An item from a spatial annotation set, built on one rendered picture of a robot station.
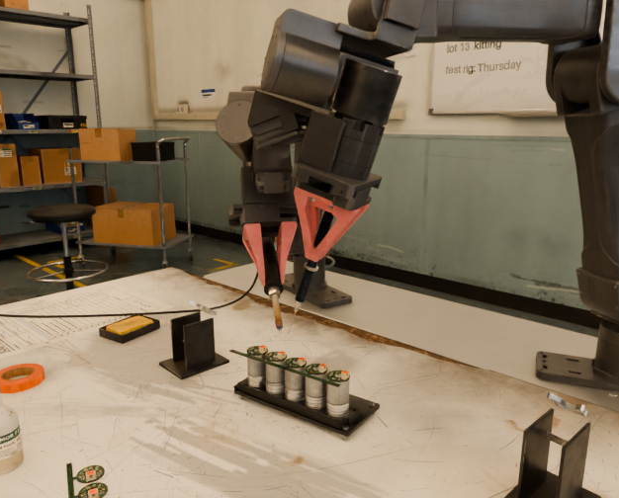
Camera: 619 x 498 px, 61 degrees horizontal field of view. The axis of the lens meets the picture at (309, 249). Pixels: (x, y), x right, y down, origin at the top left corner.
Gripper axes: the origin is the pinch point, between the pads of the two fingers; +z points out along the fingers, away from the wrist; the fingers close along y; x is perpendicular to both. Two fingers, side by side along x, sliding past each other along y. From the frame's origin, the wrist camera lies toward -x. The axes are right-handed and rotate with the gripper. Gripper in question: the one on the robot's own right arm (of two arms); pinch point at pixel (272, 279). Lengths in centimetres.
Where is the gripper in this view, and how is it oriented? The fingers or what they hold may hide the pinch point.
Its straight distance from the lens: 68.1
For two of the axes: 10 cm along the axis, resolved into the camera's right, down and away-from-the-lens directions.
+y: 9.8, -0.4, 1.7
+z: 0.9, 9.6, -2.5
